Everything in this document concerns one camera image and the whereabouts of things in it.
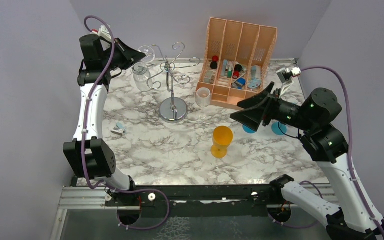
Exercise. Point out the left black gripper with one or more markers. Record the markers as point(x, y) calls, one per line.
point(129, 55)

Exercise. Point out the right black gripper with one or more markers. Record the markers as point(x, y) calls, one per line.
point(252, 117)

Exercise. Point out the ribbed clear glass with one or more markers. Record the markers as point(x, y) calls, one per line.
point(141, 75)

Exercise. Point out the tall clear wine glass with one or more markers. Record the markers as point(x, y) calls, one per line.
point(149, 53)

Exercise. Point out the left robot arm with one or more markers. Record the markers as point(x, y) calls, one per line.
point(88, 154)

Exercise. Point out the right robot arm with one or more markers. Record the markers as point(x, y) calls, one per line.
point(354, 217)

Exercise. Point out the short clear wine glass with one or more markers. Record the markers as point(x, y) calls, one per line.
point(203, 99)

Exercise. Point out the chrome wine glass rack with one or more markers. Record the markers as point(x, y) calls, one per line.
point(173, 109)

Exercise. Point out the blue plastic goblet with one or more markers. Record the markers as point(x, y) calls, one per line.
point(248, 130)
point(279, 128)

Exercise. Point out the orange plastic goblet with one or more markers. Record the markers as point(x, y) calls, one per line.
point(222, 137)

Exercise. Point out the peach desk organizer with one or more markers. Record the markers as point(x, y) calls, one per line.
point(236, 60)

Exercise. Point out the small blue white clip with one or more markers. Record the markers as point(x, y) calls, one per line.
point(118, 129)

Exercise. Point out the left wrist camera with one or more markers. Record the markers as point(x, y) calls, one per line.
point(102, 32)

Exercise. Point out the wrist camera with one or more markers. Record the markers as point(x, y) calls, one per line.
point(102, 32)
point(286, 76)

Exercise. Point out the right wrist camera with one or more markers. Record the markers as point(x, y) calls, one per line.
point(286, 76)

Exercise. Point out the black base frame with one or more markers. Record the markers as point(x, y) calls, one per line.
point(200, 201)

